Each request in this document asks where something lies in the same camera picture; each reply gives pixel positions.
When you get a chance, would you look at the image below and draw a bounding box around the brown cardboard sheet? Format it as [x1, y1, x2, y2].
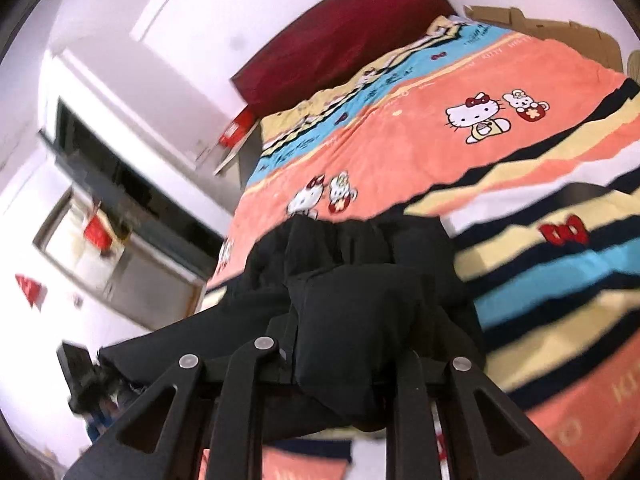
[462, 4, 624, 71]

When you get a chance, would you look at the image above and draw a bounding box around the dark red padded headboard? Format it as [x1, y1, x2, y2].
[230, 0, 458, 118]

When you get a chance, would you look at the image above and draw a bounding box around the grey framed glass door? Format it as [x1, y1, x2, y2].
[32, 185, 203, 317]

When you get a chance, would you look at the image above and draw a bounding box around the orange cartoon printed blanket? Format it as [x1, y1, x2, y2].
[197, 10, 640, 480]

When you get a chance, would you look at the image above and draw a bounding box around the red flat box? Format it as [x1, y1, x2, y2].
[218, 107, 258, 147]

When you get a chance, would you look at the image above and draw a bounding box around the red hanging bag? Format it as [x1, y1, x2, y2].
[82, 210, 114, 252]

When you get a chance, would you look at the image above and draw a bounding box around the red wall decoration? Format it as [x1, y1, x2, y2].
[15, 274, 47, 311]

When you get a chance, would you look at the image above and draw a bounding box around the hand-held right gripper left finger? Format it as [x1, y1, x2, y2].
[62, 336, 297, 480]

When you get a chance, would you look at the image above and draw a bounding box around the dark teal door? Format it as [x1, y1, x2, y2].
[39, 97, 226, 281]

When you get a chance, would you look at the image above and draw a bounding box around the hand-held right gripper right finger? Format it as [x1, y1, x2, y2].
[386, 348, 583, 480]

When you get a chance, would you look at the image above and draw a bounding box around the black hooded puffer jacket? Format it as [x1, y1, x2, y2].
[97, 215, 488, 451]

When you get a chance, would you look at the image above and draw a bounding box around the white bedside table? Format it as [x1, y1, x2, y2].
[215, 132, 262, 196]

